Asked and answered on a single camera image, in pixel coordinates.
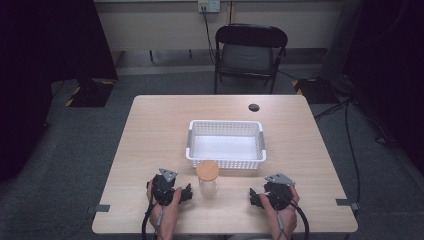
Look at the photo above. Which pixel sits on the white plastic basket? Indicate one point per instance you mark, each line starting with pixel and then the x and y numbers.
pixel 226 148

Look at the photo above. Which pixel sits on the black striped stand base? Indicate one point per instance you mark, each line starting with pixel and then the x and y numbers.
pixel 316 90
pixel 91 93

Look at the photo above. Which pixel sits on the grey right gripper plug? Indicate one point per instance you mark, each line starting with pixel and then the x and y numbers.
pixel 280 220

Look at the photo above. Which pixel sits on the dark curtain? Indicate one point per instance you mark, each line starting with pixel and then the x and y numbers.
pixel 40 66
pixel 390 66

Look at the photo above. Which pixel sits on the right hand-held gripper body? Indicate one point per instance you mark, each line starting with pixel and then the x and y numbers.
pixel 278 192

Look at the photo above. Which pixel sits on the white wall socket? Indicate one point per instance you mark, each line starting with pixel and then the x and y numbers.
pixel 209 5

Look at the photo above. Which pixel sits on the black folding chair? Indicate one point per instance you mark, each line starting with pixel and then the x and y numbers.
pixel 250 56

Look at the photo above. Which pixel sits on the grey left gripper plug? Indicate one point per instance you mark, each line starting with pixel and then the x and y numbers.
pixel 160 218

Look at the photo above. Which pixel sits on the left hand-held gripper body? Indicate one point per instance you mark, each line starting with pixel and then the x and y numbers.
pixel 162 190

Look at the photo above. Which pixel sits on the person's left hand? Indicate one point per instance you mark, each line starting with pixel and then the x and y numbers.
pixel 170 213

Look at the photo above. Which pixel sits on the grey gripper plug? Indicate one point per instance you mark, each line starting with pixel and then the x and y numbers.
pixel 160 218
pixel 280 220

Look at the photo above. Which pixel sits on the person's right hand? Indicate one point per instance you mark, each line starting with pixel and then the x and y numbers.
pixel 274 215

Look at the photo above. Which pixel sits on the grey tape strip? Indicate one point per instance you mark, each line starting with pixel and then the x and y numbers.
pixel 100 208
pixel 346 202

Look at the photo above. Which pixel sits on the glass jar with wooden lid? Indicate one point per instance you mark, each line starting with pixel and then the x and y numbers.
pixel 207 176

